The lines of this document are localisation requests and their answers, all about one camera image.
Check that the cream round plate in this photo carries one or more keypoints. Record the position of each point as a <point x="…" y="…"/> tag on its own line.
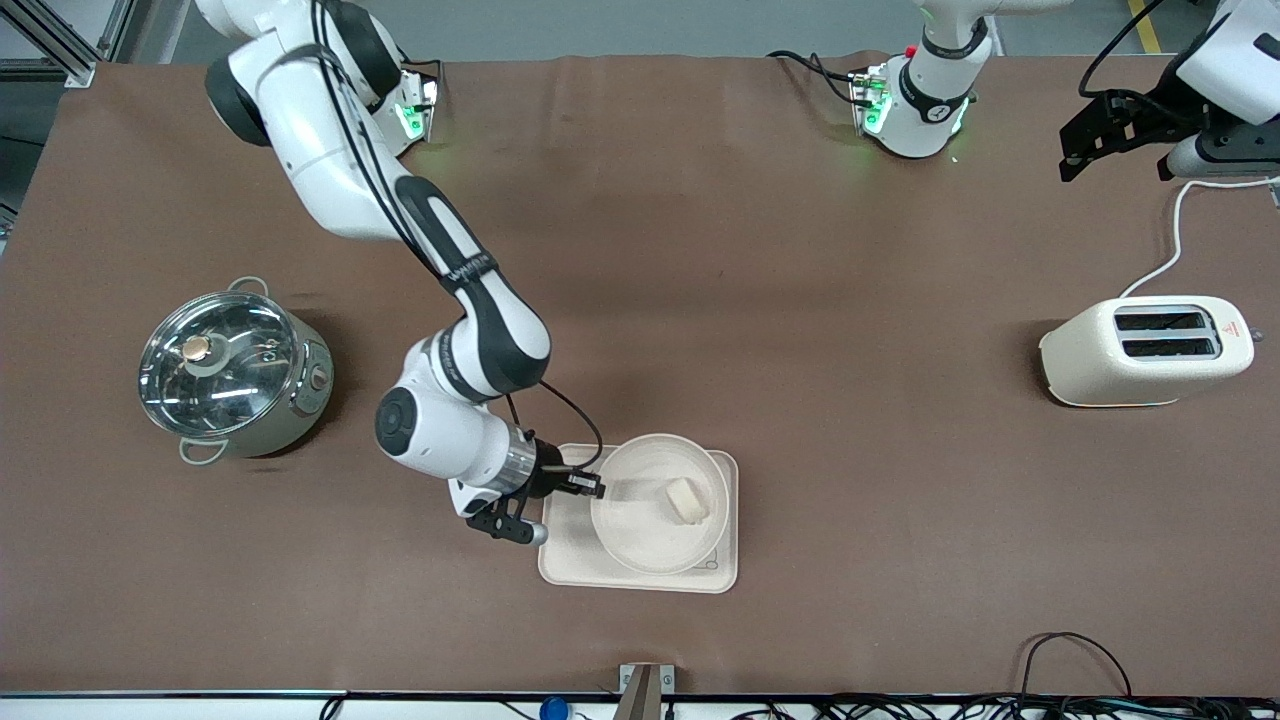
<point x="640" y="545"/>

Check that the cream two-slot toaster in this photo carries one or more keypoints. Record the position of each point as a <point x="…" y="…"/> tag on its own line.
<point x="1150" y="375"/>

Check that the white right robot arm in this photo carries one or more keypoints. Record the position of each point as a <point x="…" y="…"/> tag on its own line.
<point x="330" y="150"/>

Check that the brown table mat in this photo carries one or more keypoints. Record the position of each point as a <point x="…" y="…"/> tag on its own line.
<point x="800" y="300"/>

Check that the grey metal camera bracket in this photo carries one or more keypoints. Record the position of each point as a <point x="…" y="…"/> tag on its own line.
<point x="646" y="690"/>

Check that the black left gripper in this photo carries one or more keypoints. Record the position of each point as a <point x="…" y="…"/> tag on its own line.
<point x="1146" y="112"/>

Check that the pale bread bun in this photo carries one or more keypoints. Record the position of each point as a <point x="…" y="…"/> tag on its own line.
<point x="688" y="502"/>

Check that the cream rabbit print tray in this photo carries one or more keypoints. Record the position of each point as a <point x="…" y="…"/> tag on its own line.
<point x="560" y="562"/>

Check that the steel cooking pot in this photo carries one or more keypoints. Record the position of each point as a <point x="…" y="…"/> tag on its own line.
<point x="300" y="410"/>

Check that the glass pot lid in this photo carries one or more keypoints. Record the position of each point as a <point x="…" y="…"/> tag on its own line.
<point x="240" y="390"/>

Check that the aluminium frame profile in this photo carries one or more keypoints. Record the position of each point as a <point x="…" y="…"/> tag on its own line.
<point x="75" y="72"/>

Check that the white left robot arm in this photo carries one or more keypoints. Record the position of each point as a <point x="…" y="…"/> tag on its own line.
<point x="925" y="110"/>

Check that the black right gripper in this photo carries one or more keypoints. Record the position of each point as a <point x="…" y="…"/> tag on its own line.
<point x="549" y="477"/>

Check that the blue round knob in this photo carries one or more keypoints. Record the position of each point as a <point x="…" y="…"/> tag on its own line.
<point x="553" y="710"/>

